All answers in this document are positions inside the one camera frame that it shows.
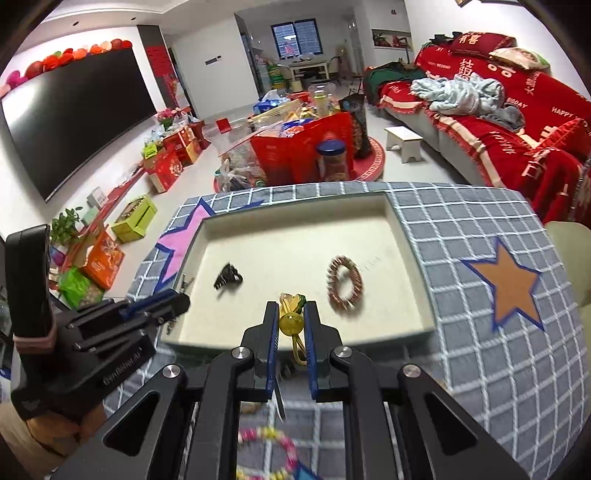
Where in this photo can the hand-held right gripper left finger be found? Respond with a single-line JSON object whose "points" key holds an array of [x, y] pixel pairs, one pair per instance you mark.
{"points": [[272, 337]]}

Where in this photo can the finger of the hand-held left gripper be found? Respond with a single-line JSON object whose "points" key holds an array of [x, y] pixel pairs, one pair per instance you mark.
{"points": [[157, 307]]}

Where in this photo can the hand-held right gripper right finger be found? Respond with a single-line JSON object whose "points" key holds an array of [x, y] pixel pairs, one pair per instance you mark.
{"points": [[310, 341]]}

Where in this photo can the beige jewelry tray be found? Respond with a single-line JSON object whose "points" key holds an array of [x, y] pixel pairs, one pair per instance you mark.
{"points": [[277, 249]]}

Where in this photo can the person's left forearm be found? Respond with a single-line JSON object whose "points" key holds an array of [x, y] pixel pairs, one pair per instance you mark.
{"points": [[41, 438]]}

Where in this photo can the orange cardboard box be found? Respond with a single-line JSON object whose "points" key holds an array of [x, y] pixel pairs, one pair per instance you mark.
{"points": [[104, 263]]}

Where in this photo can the green plastic bag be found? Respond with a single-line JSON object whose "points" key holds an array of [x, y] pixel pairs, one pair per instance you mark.
{"points": [[74, 288]]}

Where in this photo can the black hair claw clip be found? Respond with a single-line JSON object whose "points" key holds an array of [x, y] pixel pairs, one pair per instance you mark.
{"points": [[227, 276]]}

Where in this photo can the green cardboard box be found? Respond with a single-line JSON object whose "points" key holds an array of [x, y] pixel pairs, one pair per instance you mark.
{"points": [[134, 221]]}

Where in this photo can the green potted plant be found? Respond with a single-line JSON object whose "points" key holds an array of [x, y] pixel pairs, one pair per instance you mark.
{"points": [[64, 226]]}

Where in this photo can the red gift box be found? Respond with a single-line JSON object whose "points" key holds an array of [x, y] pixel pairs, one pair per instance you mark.
{"points": [[164, 170]]}

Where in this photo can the grey checked star blanket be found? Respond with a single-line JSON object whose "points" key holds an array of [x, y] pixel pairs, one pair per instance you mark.
{"points": [[461, 323]]}

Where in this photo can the red gift bag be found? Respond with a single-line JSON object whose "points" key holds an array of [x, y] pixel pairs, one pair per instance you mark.
{"points": [[272, 159], [309, 143]]}

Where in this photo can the blue lidded jar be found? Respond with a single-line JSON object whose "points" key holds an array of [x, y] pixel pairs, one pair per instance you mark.
{"points": [[331, 161]]}

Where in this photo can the pink flower bouquet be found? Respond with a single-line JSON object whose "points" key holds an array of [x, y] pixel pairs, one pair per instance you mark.
{"points": [[168, 115]]}

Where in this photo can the red card sign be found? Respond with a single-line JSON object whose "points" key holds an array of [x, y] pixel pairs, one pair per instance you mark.
{"points": [[223, 126]]}

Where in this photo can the large black television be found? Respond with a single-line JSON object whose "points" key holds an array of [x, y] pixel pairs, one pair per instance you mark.
{"points": [[78, 115]]}

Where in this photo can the black paper bag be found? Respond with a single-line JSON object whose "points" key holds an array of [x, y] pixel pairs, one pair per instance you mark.
{"points": [[358, 124]]}

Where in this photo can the white step stool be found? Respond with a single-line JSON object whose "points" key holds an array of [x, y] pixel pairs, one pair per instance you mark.
{"points": [[405, 138]]}

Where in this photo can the blue tissue box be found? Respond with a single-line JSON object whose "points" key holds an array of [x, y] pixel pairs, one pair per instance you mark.
{"points": [[268, 105]]}

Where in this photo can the row of colourful plush balls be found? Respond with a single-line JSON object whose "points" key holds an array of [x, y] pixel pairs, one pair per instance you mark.
{"points": [[60, 60]]}

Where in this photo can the white dining table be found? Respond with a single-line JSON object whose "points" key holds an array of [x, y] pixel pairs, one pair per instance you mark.
{"points": [[309, 67]]}

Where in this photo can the dark green cloth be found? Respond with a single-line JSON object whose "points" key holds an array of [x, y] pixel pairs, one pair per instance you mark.
{"points": [[392, 78]]}

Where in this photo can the red covered sofa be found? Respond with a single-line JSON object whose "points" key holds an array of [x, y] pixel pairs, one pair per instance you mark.
{"points": [[508, 138]]}

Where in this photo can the light blue crumpled blanket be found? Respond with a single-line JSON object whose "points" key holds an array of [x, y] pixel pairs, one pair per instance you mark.
{"points": [[457, 94]]}

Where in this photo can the grey crumpled cloth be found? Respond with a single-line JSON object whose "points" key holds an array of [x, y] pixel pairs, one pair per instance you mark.
{"points": [[508, 117]]}

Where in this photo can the barred window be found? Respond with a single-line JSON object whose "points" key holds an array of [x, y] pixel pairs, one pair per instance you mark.
{"points": [[296, 39]]}

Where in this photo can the red embroidered pillow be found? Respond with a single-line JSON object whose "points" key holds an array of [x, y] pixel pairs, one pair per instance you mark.
{"points": [[480, 44]]}

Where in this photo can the floral beige pillow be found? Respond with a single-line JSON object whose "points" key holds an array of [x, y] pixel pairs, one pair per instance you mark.
{"points": [[519, 57]]}

